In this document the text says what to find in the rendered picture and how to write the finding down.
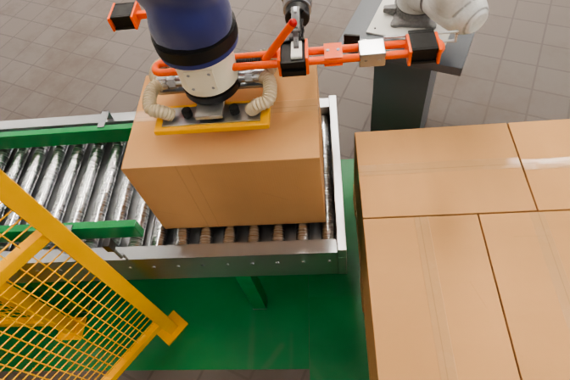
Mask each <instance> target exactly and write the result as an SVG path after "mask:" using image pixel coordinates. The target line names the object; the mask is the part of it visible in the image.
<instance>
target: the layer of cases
mask: <svg viewBox="0 0 570 380"><path fill-rule="evenodd" d="M354 188H355V207H356V217H357V227H358V237H359V247H360V266H361V276H362V286H363V296H364V306H365V316H366V335H367V345H368V354H369V365H370V374H371V380H570V119H565V120H540V121H526V122H512V123H508V124H506V123H499V124H485V125H471V126H445V127H431V128H417V129H404V130H390V131H363V132H355V163H354Z"/></svg>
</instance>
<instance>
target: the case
mask: <svg viewBox="0 0 570 380"><path fill-rule="evenodd" d="M274 76H275V78H276V81H277V97H276V101H275V102H274V105H272V106H271V117H270V128H268V129H255V130H241V131H215V132H201V133H188V134H173V135H159V136H156V135H155V134H154V128H155V124H156V120H157V117H155V118H154V117H153V116H152V117H151V116H149V115H148V114H146V113H145V112H144V109H143V105H142V102H143V101H142V100H143V92H144V89H145V88H146V85H148V84H149V82H150V80H149V75H146V78H145V81H144V84H143V88H142V93H141V97H140V99H139V103H138V106H137V112H136V115H135V118H134V121H133V125H132V128H131V134H130V136H129V140H128V143H127V146H126V152H125V156H124V159H123V162H122V166H121V170H122V171H123V173H124V174H125V175H126V177H127V178H128V180H129V181H130V182H131V184H132V186H133V187H134V188H135V189H136V190H137V192H138V193H139V194H140V196H141V197H142V199H143V200H144V201H145V203H146V204H147V205H148V207H149V208H150V209H151V210H152V211H153V213H154V214H155V216H156V217H157V218H158V220H159V221H160V223H161V224H162V226H163V227H164V228H165V229H172V228H194V227H214V226H254V225H275V224H295V223H316V222H326V205H325V184H324V164H323V143H322V128H321V108H320V98H319V87H318V76H317V65H316V64H315V65H310V73H309V74H308V75H307V74H306V75H300V76H289V77H282V76H279V71H278V68H277V71H276V72H275V73H274ZM262 94H263V87H262V88H250V89H238V90H237V91H236V92H235V94H234V95H232V96H231V97H230V98H228V99H227V100H226V101H225V103H229V102H241V101H251V100H253V99H254V98H259V97H262ZM156 101H157V102H156V103H157V104H160V105H164V106H180V105H192V104H196V103H195V102H193V101H191V100H190V99H189V98H188V97H187V95H186V93H179V94H167V95H159V94H158V97H157V100H156Z"/></svg>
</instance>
